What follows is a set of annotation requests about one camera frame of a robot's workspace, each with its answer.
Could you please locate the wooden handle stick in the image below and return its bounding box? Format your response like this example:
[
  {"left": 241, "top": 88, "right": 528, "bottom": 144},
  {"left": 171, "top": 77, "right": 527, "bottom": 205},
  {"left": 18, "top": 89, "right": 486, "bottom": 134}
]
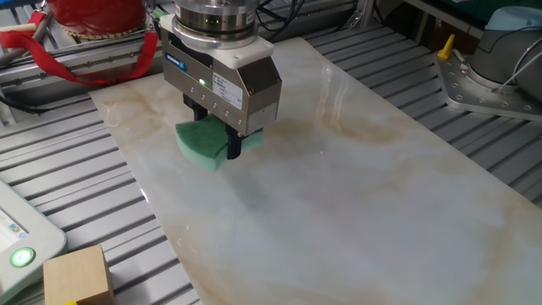
[{"left": 0, "top": 23, "right": 38, "bottom": 33}]

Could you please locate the light wooden block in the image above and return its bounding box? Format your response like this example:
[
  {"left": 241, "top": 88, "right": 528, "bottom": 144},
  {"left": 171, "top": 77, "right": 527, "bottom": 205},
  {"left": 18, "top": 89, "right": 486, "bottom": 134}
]
[{"left": 42, "top": 244, "right": 116, "bottom": 305}]

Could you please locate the silver Schunk gripper body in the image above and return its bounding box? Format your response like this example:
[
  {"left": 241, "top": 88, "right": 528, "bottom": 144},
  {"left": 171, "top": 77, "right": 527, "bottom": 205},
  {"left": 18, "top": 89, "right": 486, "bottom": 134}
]
[{"left": 162, "top": 29, "right": 284, "bottom": 137}]

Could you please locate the black cable bundle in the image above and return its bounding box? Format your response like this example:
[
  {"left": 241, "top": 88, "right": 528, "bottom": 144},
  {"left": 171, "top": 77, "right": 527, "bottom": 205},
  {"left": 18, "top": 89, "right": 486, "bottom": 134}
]
[{"left": 255, "top": 0, "right": 307, "bottom": 42}]

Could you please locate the silver force torque sensor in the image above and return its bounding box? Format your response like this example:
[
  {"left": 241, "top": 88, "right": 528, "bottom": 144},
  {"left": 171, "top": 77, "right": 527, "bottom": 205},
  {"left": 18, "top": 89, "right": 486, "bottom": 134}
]
[{"left": 170, "top": 0, "right": 261, "bottom": 50}]

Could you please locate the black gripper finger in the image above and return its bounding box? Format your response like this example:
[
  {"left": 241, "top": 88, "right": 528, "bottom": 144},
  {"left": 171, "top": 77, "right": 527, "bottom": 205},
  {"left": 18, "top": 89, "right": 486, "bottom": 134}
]
[
  {"left": 225, "top": 125, "right": 246, "bottom": 161},
  {"left": 181, "top": 92, "right": 209, "bottom": 123}
]

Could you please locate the glossy marble pattern board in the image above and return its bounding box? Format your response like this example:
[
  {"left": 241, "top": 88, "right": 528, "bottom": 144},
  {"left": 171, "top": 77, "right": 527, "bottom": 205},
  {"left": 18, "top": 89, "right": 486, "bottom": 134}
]
[{"left": 89, "top": 36, "right": 542, "bottom": 305}]

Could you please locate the black cable under rail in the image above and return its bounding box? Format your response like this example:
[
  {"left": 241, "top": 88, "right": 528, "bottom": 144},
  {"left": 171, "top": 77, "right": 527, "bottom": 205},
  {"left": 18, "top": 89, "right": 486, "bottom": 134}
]
[{"left": 0, "top": 95, "right": 50, "bottom": 115}]

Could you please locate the yellow plastic peg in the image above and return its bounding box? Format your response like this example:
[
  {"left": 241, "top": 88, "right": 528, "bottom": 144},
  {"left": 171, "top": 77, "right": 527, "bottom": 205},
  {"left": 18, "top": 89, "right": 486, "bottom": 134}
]
[{"left": 437, "top": 33, "right": 456, "bottom": 60}]

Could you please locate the grey metal tube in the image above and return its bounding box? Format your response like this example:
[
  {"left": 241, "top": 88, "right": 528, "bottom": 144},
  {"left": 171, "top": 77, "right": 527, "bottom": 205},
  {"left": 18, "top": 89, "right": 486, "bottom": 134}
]
[{"left": 0, "top": 14, "right": 53, "bottom": 67}]

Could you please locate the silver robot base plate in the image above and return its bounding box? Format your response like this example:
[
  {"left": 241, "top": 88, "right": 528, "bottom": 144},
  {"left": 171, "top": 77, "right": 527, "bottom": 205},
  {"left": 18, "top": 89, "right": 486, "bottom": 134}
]
[{"left": 434, "top": 50, "right": 542, "bottom": 123}]

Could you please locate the white teach pendant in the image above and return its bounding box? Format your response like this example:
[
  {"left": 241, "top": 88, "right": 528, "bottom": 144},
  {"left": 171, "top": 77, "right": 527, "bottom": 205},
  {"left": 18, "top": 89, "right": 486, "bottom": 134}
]
[{"left": 0, "top": 177, "right": 69, "bottom": 304}]

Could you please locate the red strap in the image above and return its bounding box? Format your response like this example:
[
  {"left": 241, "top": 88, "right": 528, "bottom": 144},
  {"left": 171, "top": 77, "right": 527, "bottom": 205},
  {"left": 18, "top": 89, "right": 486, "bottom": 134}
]
[{"left": 0, "top": 11, "right": 160, "bottom": 86}]

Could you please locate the green sponge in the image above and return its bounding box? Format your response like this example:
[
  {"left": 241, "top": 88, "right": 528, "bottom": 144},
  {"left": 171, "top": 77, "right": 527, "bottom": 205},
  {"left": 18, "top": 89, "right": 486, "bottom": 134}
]
[{"left": 175, "top": 114, "right": 265, "bottom": 173}]

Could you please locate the red fire extinguisher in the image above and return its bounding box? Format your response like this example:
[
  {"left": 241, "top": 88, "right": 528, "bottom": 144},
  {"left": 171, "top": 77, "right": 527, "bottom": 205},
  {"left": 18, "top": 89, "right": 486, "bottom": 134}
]
[{"left": 45, "top": 0, "right": 147, "bottom": 39}]

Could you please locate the white gripper adapter plate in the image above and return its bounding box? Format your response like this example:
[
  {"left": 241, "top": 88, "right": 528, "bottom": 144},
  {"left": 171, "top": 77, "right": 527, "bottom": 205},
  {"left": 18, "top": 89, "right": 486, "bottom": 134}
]
[{"left": 158, "top": 13, "right": 275, "bottom": 70}]

